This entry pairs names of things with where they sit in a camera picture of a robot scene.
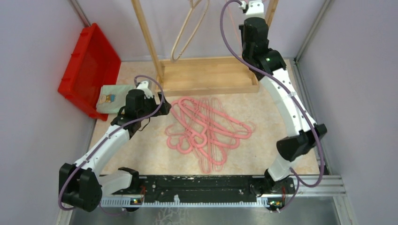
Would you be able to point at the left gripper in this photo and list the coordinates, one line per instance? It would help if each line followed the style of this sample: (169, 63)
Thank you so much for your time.
(151, 98)

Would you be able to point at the beige plastic hanger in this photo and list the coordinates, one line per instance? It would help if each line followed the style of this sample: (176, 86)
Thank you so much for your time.
(195, 16)

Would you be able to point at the pink wire hanger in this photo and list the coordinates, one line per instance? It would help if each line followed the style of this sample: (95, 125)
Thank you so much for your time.
(231, 25)
(208, 131)

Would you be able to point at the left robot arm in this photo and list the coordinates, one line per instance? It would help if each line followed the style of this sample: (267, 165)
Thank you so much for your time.
(81, 184)

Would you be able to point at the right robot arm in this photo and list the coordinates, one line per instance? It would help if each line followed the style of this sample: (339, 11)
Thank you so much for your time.
(303, 132)

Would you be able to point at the wooden hanger rack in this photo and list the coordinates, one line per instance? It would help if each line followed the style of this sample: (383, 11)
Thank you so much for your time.
(197, 76)

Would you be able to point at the pink plastic hanger outer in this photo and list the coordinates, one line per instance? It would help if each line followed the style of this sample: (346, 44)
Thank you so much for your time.
(215, 158)

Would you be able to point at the pink plastic hanger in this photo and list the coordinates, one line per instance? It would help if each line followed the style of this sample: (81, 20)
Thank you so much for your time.
(215, 158)
(210, 114)
(187, 142)

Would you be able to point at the folded green cloth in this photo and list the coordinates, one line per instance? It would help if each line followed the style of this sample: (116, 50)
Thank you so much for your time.
(112, 98)

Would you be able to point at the pink plastic hanger inner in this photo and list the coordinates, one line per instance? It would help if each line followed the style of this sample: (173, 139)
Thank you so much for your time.
(210, 114)

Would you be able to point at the red plastic bin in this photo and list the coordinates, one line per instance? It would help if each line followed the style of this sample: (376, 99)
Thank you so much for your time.
(93, 63)

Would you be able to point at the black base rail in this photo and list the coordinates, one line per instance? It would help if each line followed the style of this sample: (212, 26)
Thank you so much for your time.
(158, 191)

